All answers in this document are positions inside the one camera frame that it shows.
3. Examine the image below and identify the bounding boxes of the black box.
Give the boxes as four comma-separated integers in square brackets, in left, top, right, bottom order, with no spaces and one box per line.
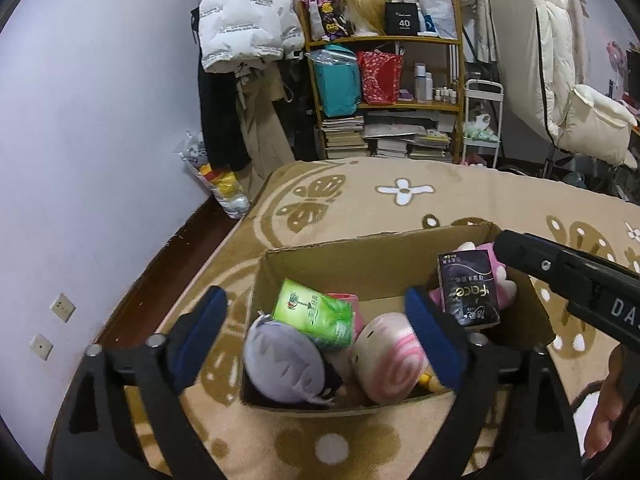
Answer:
[385,1,420,36]

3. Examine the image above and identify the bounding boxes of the white puffer jacket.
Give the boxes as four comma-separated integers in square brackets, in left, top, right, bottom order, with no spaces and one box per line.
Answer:
[199,0,306,73]

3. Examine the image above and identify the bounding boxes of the black tissue packet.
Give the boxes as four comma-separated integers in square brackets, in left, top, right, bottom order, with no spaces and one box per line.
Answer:
[437,250,501,328]

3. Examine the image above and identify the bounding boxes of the teal bag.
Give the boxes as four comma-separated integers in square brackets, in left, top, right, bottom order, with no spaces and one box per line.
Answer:
[311,46,362,117]

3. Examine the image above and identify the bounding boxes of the small white plastic bag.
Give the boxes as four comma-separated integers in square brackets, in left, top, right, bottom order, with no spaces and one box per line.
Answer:
[465,114,496,143]

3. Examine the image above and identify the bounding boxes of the white and pink plush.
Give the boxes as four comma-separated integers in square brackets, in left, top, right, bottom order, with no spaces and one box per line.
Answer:
[427,241,518,311]

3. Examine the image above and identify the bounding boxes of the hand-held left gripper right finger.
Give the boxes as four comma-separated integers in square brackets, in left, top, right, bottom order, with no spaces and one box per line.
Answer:
[404,287,583,480]

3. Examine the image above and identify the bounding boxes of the stack of books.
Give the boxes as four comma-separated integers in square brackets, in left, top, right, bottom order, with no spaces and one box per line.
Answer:
[320,116,368,160]

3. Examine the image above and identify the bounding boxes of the pile of magazines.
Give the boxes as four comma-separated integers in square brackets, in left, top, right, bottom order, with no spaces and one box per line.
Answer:
[365,112,453,163]

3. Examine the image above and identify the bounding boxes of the white trolley cart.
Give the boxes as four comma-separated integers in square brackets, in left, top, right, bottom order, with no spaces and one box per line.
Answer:
[461,80,503,168]

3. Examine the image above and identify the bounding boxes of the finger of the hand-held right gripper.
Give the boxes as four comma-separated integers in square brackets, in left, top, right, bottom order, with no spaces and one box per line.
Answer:
[495,230,596,301]

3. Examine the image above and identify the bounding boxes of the red patterned bag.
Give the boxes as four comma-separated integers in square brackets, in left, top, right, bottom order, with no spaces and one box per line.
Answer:
[356,51,405,105]

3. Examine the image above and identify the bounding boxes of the black hanging garment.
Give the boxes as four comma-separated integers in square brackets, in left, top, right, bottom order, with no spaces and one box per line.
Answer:
[277,55,321,161]

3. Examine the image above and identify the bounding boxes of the white folded mattress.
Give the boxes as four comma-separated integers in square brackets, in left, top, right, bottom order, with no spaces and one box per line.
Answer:
[487,0,586,146]

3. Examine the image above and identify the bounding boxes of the clear bag of toys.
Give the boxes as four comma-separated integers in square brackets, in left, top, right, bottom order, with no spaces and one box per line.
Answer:
[176,132,251,220]

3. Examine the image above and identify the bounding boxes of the pink swirl plush toy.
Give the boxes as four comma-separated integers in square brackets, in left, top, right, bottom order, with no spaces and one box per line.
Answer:
[350,312,448,406]

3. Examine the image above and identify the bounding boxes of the blonde wig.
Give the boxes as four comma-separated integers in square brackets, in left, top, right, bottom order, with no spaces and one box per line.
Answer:
[341,0,387,36]

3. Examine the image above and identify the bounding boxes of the cardboard box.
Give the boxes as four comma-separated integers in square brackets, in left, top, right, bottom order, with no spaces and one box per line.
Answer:
[240,222,557,417]

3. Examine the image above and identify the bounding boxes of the beige trench coat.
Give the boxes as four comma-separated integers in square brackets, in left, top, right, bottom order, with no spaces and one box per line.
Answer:
[237,67,296,196]

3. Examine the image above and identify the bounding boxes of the lavender haired plush doll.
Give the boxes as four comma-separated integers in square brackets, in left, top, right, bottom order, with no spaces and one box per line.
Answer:
[244,315,346,406]

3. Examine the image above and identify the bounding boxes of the white bottles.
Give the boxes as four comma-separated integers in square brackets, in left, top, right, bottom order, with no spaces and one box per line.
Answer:
[414,62,435,103]

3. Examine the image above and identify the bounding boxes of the black coat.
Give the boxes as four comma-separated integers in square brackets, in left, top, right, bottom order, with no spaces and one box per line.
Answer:
[197,60,251,171]

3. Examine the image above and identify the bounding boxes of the wooden shelf rack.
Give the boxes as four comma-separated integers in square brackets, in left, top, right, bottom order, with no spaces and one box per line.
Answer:
[300,0,466,163]

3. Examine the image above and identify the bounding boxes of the green tissue packet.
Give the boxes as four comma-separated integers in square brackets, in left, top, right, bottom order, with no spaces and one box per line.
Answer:
[272,278,355,351]

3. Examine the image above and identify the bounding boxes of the person's right hand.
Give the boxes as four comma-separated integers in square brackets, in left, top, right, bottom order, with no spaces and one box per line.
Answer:
[584,345,626,460]

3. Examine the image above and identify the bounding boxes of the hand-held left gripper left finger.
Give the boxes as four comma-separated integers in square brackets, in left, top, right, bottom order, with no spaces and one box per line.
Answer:
[52,285,228,480]

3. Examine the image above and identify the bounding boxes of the printed black pink packets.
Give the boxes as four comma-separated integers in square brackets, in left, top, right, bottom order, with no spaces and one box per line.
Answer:
[300,0,351,41]

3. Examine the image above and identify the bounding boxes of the white wall socket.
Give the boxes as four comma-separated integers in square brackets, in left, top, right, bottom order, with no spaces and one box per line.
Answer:
[50,293,77,323]
[28,333,54,362]

